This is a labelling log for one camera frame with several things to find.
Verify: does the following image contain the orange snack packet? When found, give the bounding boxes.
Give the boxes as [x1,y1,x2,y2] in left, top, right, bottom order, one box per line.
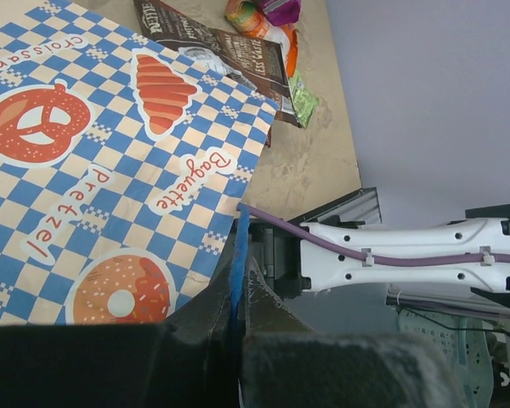
[225,0,298,77]

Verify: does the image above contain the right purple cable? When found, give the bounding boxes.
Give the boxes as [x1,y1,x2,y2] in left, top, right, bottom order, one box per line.
[236,186,510,318]

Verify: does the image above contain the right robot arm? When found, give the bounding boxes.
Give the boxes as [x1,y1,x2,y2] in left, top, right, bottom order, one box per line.
[248,207,510,295]

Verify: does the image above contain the dark brown snack packet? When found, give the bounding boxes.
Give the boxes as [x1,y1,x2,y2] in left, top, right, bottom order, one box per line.
[134,1,302,128]

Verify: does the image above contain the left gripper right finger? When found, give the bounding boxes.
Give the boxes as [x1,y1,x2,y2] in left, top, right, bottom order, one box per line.
[241,258,465,407]

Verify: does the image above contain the checkered paper bag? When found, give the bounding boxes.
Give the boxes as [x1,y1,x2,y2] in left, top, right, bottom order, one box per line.
[0,1,277,326]

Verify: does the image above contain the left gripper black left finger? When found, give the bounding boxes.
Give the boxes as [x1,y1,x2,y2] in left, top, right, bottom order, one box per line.
[0,258,238,407]

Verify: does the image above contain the green snack packet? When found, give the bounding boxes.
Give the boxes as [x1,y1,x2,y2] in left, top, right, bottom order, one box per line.
[289,70,319,128]

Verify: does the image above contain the purple snack packet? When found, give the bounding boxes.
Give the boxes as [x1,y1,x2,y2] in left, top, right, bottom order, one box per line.
[258,0,302,26]

